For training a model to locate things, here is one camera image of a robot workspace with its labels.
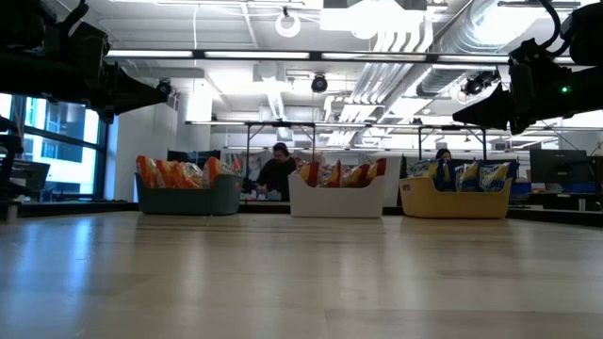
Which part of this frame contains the black metal stand frame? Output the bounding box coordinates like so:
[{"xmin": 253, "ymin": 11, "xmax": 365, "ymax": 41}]
[
  {"xmin": 244, "ymin": 121, "xmax": 318, "ymax": 179},
  {"xmin": 416, "ymin": 124, "xmax": 489, "ymax": 164}
]

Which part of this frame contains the large glass window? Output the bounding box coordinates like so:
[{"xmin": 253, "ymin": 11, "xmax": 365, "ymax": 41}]
[{"xmin": 0, "ymin": 92, "xmax": 110, "ymax": 199}]

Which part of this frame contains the silver ventilation duct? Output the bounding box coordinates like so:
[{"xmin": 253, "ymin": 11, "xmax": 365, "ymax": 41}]
[{"xmin": 416, "ymin": 0, "xmax": 543, "ymax": 98}]

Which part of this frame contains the yellow plastic bin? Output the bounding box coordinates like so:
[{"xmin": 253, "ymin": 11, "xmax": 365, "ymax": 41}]
[{"xmin": 399, "ymin": 176, "xmax": 514, "ymax": 220}]

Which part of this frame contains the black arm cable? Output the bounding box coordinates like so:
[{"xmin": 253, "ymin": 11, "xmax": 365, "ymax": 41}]
[
  {"xmin": 58, "ymin": 0, "xmax": 90, "ymax": 37},
  {"xmin": 536, "ymin": 0, "xmax": 574, "ymax": 57}
]

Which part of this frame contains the black computer monitor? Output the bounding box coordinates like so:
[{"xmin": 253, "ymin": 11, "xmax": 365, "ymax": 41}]
[
  {"xmin": 167, "ymin": 149, "xmax": 221, "ymax": 167},
  {"xmin": 530, "ymin": 149, "xmax": 589, "ymax": 184}
]

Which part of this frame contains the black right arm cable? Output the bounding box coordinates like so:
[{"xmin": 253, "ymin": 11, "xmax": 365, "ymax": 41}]
[{"xmin": 536, "ymin": 0, "xmax": 574, "ymax": 57}]

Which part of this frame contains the round white ceiling lamp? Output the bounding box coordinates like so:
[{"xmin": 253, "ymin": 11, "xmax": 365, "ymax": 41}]
[{"xmin": 274, "ymin": 6, "xmax": 302, "ymax": 40}]

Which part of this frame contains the orange Maruchan noodle pack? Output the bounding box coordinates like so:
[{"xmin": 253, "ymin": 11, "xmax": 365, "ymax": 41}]
[
  {"xmin": 173, "ymin": 161, "xmax": 205, "ymax": 190},
  {"xmin": 136, "ymin": 154, "xmax": 159, "ymax": 189},
  {"xmin": 202, "ymin": 155, "xmax": 243, "ymax": 188},
  {"xmin": 155, "ymin": 158, "xmax": 179, "ymax": 189}
]

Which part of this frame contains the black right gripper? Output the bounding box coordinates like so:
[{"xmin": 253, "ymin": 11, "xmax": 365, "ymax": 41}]
[{"xmin": 451, "ymin": 38, "xmax": 603, "ymax": 137}]

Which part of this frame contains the white plastic bin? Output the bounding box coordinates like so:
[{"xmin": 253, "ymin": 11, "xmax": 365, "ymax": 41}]
[{"xmin": 287, "ymin": 169, "xmax": 389, "ymax": 219}]

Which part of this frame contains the long ceiling light strip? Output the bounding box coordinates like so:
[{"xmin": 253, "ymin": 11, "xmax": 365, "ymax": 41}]
[{"xmin": 104, "ymin": 49, "xmax": 576, "ymax": 66}]

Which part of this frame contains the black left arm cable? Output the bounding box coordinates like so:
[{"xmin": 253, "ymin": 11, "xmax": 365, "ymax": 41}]
[{"xmin": 58, "ymin": 0, "xmax": 90, "ymax": 37}]

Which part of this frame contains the grey plastic bin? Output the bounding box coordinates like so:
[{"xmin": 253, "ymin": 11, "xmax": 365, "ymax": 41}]
[{"xmin": 134, "ymin": 171, "xmax": 245, "ymax": 217}]

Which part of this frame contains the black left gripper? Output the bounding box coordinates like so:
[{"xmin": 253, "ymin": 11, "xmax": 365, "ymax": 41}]
[{"xmin": 0, "ymin": 21, "xmax": 170, "ymax": 125}]

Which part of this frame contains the black aluminium rig frame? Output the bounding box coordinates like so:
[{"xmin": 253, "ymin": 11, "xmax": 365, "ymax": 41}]
[{"xmin": 0, "ymin": 200, "xmax": 603, "ymax": 228}]

